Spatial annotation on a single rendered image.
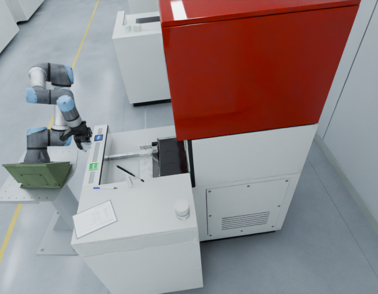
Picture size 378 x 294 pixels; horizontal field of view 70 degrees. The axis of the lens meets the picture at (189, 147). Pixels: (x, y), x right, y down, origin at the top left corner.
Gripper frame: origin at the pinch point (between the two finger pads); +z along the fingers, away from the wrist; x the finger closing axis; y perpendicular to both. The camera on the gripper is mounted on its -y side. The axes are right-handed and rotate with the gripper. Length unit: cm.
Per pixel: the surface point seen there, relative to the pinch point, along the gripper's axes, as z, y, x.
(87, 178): 14.6, -1.5, -8.7
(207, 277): 111, 63, -41
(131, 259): 40, 20, -50
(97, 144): 15.1, 0.3, 19.7
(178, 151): 21, 53, 9
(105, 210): 13.7, 12.0, -33.6
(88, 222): 13.7, 3.9, -39.2
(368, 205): 100, 207, -6
